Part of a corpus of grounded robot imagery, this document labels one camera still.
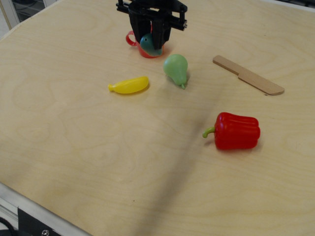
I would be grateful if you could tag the red toy bell pepper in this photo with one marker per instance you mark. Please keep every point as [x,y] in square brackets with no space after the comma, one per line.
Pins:
[234,132]

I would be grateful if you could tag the light green toy pear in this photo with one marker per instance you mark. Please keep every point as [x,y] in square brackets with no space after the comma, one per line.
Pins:
[175,67]

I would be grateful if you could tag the wooden toy knife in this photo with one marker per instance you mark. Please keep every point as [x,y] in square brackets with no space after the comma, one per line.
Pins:
[249,77]

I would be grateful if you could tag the aluminium table frame rail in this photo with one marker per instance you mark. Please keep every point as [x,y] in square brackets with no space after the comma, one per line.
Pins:
[10,200]

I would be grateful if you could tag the yellow toy banana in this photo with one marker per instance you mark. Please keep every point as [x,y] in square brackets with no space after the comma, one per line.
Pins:
[130,86]

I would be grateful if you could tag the dark green toy cucumber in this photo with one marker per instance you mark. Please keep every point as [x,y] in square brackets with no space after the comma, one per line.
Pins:
[147,45]

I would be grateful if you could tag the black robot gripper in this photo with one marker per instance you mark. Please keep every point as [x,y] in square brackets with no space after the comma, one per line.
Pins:
[162,15]

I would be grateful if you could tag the red plastic cup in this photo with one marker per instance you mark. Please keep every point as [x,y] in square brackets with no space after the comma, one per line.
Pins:
[130,39]

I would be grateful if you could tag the black metal bracket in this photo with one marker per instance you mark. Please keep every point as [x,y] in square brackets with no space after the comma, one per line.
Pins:
[33,226]

